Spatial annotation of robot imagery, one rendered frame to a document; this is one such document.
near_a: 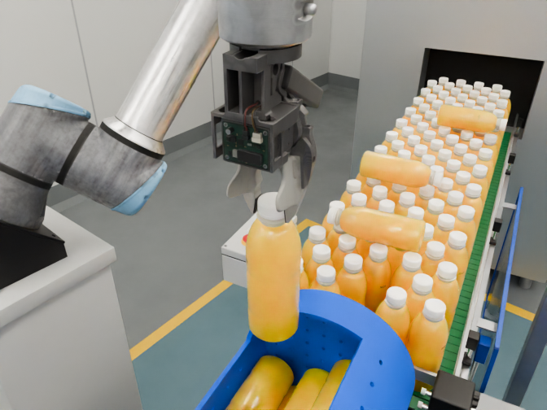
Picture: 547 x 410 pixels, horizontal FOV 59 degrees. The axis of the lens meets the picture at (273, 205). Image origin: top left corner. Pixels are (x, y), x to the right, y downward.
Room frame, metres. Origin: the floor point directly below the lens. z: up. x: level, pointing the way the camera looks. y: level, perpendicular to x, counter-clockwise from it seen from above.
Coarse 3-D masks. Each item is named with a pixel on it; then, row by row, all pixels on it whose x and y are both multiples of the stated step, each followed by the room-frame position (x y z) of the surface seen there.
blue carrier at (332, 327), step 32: (320, 320) 0.53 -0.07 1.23; (352, 320) 0.52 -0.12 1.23; (256, 352) 0.60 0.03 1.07; (288, 352) 0.61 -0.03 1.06; (320, 352) 0.58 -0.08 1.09; (352, 352) 0.55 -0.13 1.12; (384, 352) 0.49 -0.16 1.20; (224, 384) 0.51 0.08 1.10; (352, 384) 0.42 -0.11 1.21; (384, 384) 0.44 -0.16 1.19
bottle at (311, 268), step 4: (312, 256) 0.86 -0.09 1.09; (312, 260) 0.85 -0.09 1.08; (316, 260) 0.84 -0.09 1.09; (320, 260) 0.84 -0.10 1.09; (324, 260) 0.84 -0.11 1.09; (328, 260) 0.84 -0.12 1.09; (308, 264) 0.85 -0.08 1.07; (312, 264) 0.84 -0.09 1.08; (316, 264) 0.84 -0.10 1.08; (320, 264) 0.84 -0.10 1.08; (324, 264) 0.84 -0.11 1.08; (328, 264) 0.84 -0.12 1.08; (332, 264) 0.85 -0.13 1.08; (308, 268) 0.85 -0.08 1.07; (312, 268) 0.84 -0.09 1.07; (316, 268) 0.83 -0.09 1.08; (308, 272) 0.84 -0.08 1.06; (312, 272) 0.83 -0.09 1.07; (316, 272) 0.83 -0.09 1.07; (308, 276) 0.84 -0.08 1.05; (312, 276) 0.83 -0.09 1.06; (316, 276) 0.83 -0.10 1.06; (312, 280) 0.83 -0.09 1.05
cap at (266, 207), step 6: (270, 192) 0.52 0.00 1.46; (276, 192) 0.52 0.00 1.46; (258, 198) 0.50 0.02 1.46; (264, 198) 0.50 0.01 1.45; (270, 198) 0.50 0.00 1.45; (258, 204) 0.50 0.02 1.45; (264, 204) 0.49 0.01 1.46; (270, 204) 0.49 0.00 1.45; (258, 210) 0.50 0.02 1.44; (264, 210) 0.49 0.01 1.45; (270, 210) 0.48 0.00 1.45; (276, 210) 0.48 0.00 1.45; (264, 216) 0.49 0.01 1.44; (270, 216) 0.48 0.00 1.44; (276, 216) 0.48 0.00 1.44; (282, 216) 0.49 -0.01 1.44
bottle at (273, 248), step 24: (264, 240) 0.48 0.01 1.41; (288, 240) 0.48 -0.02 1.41; (264, 264) 0.47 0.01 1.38; (288, 264) 0.47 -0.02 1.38; (264, 288) 0.47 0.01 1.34; (288, 288) 0.47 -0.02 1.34; (264, 312) 0.47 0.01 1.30; (288, 312) 0.47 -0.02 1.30; (264, 336) 0.47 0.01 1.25; (288, 336) 0.47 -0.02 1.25
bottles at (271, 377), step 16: (256, 368) 0.56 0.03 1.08; (272, 368) 0.55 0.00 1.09; (288, 368) 0.56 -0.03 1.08; (256, 384) 0.52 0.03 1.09; (272, 384) 0.52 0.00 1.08; (288, 384) 0.54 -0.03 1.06; (304, 384) 0.51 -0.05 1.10; (320, 384) 0.51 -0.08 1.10; (240, 400) 0.49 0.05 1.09; (256, 400) 0.49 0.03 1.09; (272, 400) 0.50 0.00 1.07; (288, 400) 0.50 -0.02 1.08; (304, 400) 0.48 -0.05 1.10
